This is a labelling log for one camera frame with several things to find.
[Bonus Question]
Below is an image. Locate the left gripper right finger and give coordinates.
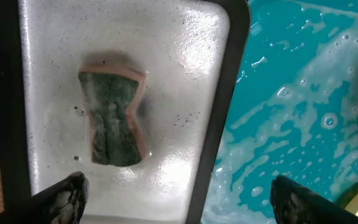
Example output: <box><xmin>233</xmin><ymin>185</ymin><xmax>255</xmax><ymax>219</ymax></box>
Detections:
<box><xmin>270</xmin><ymin>175</ymin><xmax>358</xmax><ymax>224</ymax></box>

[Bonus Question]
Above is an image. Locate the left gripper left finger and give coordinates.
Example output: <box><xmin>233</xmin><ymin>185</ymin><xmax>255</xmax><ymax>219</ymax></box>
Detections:
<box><xmin>0</xmin><ymin>171</ymin><xmax>89</xmax><ymax>224</ymax></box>

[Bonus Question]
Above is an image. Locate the green and pink sponge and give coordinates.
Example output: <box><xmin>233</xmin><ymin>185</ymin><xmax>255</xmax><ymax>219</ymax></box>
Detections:
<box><xmin>78</xmin><ymin>64</ymin><xmax>146</xmax><ymax>167</ymax></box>

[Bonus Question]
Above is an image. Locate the teal plastic tray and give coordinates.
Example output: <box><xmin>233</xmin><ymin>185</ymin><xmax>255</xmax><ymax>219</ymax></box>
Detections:
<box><xmin>201</xmin><ymin>0</ymin><xmax>358</xmax><ymax>223</ymax></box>

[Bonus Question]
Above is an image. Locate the black soapy water tray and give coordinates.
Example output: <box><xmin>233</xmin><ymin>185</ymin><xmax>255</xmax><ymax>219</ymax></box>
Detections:
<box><xmin>0</xmin><ymin>1</ymin><xmax>250</xmax><ymax>223</ymax></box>

